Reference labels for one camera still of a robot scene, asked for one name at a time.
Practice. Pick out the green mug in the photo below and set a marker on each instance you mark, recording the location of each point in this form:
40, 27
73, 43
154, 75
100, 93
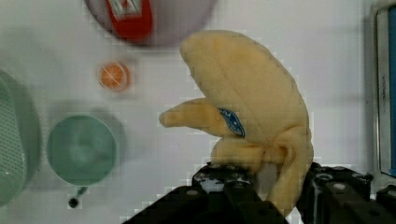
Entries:
81, 150

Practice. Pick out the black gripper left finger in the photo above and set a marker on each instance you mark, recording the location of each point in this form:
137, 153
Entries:
218, 194

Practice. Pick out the yellow plush banana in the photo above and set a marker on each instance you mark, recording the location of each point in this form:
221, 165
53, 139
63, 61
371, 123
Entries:
252, 104

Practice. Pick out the orange slice toy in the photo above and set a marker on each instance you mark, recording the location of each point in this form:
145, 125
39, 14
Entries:
114, 76

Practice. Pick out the grey round plate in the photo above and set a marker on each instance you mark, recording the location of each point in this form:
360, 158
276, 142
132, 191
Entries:
173, 20

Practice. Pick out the green perforated colander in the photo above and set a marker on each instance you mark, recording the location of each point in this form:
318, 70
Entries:
19, 138

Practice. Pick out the red ketchup bottle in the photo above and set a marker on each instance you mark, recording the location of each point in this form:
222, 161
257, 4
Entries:
131, 19

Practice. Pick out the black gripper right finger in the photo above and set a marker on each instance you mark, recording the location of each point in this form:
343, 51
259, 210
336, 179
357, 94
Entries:
338, 195

